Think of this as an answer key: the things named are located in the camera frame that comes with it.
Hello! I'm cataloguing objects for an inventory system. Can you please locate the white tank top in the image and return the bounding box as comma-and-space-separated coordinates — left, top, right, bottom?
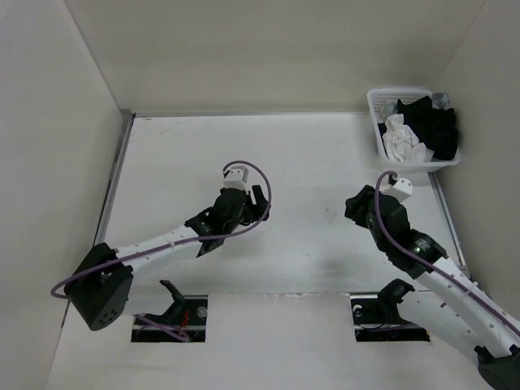
382, 114, 434, 163

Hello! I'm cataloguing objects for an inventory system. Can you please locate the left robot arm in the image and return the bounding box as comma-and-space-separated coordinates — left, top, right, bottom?
63, 185, 272, 331

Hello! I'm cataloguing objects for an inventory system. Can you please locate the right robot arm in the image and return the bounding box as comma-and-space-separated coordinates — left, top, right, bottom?
344, 185, 519, 389

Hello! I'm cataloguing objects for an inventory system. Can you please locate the black tank top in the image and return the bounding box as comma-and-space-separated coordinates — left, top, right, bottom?
396, 96, 459, 161

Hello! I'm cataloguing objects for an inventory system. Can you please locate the white plastic basket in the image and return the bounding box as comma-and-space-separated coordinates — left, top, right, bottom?
366, 87, 462, 172

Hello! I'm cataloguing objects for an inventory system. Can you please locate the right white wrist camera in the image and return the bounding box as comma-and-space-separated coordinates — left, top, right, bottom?
384, 178, 413, 202

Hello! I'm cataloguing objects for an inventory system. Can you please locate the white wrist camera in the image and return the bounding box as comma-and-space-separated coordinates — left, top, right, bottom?
223, 165, 249, 191
384, 178, 413, 202

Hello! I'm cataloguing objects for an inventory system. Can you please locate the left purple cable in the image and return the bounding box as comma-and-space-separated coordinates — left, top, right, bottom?
50, 160, 272, 300

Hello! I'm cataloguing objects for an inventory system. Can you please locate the purple cable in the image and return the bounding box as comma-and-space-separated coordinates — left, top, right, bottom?
50, 160, 272, 300
374, 170, 520, 336

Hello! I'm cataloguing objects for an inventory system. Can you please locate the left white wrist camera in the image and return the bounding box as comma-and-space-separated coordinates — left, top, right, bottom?
223, 165, 249, 191

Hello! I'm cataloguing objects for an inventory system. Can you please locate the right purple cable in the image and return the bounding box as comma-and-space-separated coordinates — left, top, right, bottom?
374, 170, 520, 336

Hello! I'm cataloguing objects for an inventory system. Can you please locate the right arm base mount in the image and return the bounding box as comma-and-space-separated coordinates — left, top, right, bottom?
349, 279, 431, 342

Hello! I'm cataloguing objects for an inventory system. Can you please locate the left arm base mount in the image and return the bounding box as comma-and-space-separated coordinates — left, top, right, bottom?
131, 279, 209, 343

